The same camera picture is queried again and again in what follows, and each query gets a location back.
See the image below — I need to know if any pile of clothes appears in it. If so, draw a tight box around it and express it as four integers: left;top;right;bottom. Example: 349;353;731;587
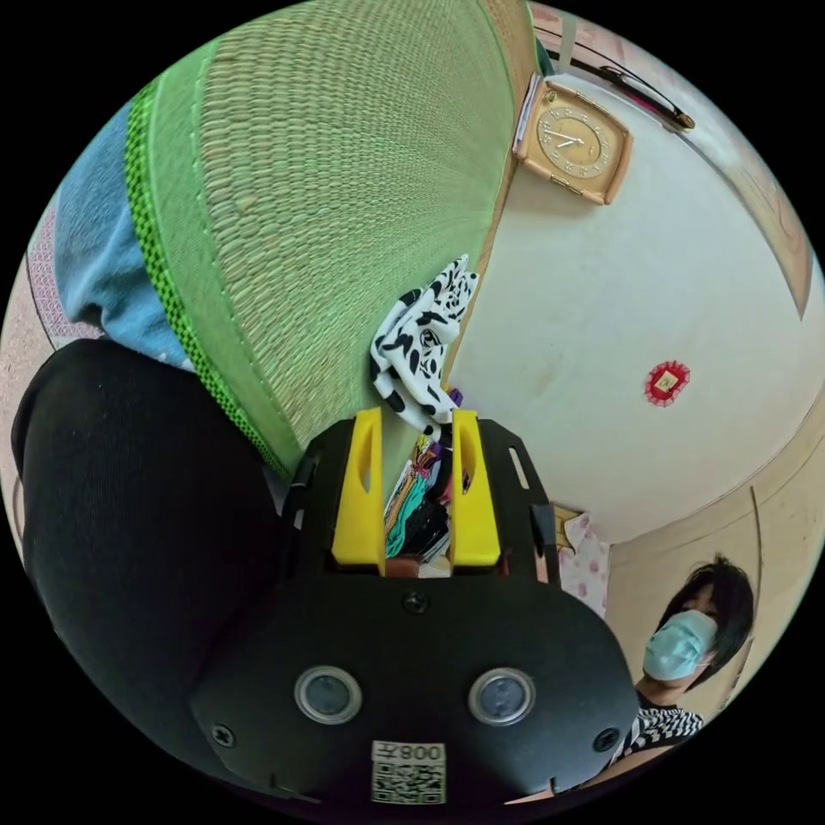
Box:
384;386;467;563

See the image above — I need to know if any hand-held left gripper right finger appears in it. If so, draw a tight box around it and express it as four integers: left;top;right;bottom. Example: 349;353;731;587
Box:
450;409;500;566

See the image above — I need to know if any black and white dotted t-shirt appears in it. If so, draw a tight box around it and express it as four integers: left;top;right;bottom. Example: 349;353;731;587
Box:
369;253;480;441

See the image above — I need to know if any pink floral curtain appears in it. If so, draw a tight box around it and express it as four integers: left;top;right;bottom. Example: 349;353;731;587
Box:
558;510;612;621

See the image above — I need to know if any red paper wall ornament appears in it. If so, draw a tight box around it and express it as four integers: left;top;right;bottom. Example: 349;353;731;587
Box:
645;361;692;408

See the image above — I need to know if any bed with green woven mat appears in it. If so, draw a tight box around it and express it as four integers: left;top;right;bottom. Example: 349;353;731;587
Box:
25;0;544;483

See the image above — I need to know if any person's body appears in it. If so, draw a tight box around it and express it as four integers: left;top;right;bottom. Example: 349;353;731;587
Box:
9;338;756;804

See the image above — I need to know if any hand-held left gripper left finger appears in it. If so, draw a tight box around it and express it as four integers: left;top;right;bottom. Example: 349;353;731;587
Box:
331;406;387;563

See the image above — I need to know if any square beige wall clock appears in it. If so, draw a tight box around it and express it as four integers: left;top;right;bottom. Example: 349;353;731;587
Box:
512;71;633;207

